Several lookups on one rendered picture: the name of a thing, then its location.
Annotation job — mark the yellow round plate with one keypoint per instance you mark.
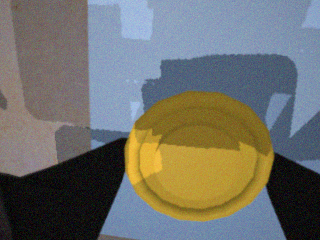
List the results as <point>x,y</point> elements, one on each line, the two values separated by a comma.
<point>198,156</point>

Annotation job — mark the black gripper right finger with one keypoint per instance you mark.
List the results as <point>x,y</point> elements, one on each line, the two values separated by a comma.
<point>294,191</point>

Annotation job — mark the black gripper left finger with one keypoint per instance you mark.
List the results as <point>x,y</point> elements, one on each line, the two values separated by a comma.
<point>67,201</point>

